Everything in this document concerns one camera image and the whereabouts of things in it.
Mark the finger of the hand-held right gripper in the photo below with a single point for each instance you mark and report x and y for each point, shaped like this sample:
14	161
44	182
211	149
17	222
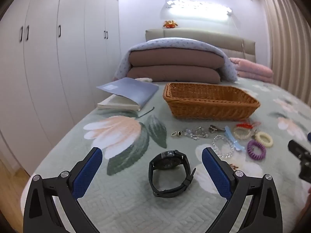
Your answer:
302	155
309	137

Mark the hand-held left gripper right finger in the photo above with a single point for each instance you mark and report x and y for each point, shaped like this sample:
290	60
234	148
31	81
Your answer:
216	172

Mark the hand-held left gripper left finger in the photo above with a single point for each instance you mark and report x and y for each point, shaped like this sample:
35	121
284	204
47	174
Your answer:
90	170

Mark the blue hair clip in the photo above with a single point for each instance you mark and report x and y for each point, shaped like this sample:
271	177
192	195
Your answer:
230	136

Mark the black wristwatch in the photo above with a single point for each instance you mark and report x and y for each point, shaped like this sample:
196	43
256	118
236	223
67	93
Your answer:
155	167

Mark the wicker basket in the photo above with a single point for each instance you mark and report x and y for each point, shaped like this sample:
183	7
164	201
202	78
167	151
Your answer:
209	109

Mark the small brown hair clip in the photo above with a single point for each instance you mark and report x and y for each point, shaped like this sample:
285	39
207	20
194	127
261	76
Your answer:
233	167

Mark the green floral bedspread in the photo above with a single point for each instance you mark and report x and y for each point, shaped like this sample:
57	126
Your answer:
121	199

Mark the silver hair clip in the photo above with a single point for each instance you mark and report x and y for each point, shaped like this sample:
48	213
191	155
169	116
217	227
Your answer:
216	128

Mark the black stone earring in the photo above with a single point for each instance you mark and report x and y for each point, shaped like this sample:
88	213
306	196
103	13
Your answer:
176	133

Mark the black hairpin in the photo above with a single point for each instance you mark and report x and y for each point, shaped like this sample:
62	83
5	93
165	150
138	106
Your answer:
145	113

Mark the pink folded blanket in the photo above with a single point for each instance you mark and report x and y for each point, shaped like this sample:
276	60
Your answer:
252	69

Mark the blue-covered book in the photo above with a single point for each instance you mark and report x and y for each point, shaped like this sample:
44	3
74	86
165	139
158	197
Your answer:
136	91

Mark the beige curtain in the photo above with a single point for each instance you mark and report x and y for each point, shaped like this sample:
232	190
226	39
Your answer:
286	41

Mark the white fluffy cloth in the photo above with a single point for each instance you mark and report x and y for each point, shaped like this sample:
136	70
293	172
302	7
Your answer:
143	79

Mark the brown pillow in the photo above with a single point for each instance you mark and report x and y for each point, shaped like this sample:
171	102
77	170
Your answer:
175	57
175	74

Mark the white wardrobe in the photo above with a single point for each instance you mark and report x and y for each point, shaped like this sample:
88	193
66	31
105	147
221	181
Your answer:
60	65

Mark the beige padded headboard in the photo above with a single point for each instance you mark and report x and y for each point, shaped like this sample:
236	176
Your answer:
238	43

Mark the blue-grey dotted blanket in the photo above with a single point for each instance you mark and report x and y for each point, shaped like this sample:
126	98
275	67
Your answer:
170	42

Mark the orange plush toy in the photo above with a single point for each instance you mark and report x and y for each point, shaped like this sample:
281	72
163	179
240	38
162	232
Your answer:
170	24

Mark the wall light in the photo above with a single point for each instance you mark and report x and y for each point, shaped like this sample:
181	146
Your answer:
194	11

